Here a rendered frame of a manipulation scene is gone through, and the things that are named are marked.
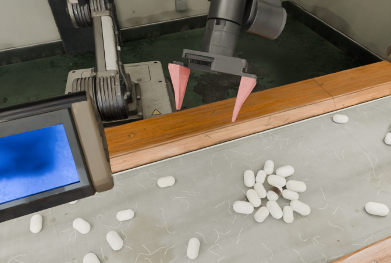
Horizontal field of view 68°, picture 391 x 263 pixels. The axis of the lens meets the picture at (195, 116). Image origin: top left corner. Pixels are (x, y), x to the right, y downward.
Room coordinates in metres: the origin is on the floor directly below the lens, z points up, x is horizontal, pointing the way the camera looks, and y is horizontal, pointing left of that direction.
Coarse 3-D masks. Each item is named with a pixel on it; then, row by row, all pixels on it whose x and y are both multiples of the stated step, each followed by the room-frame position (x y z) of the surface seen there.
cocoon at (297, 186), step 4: (292, 180) 0.33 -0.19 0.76; (288, 184) 0.32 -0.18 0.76; (292, 184) 0.32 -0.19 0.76; (296, 184) 0.32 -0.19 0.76; (300, 184) 0.32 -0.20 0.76; (304, 184) 0.32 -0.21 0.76; (288, 188) 0.31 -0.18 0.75; (292, 188) 0.31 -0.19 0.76; (296, 188) 0.31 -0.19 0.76; (300, 188) 0.31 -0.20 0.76; (304, 188) 0.31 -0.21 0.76; (300, 192) 0.31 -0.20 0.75
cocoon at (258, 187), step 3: (255, 183) 0.32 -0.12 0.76; (258, 183) 0.32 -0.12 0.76; (255, 186) 0.32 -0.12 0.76; (258, 186) 0.31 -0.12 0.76; (261, 186) 0.31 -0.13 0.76; (255, 189) 0.31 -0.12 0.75; (258, 189) 0.31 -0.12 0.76; (261, 189) 0.31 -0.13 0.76; (264, 189) 0.31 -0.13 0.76; (258, 192) 0.30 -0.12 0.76; (261, 192) 0.30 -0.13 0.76; (264, 192) 0.30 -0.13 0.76; (258, 195) 0.30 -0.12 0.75; (261, 195) 0.30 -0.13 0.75; (264, 195) 0.30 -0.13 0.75
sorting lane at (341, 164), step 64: (320, 128) 0.49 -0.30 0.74; (384, 128) 0.49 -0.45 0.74; (128, 192) 0.31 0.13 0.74; (192, 192) 0.31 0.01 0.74; (320, 192) 0.31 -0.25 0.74; (384, 192) 0.31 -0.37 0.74; (0, 256) 0.19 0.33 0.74; (64, 256) 0.19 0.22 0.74; (128, 256) 0.19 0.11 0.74; (256, 256) 0.19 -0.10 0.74; (320, 256) 0.19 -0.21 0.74
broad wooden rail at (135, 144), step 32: (384, 64) 0.72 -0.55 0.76; (256, 96) 0.58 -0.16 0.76; (288, 96) 0.58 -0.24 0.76; (320, 96) 0.58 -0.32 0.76; (352, 96) 0.59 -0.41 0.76; (384, 96) 0.60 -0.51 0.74; (128, 128) 0.46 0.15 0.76; (160, 128) 0.46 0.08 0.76; (192, 128) 0.46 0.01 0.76; (224, 128) 0.47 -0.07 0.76; (256, 128) 0.48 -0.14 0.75; (128, 160) 0.38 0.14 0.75; (160, 160) 0.39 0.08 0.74
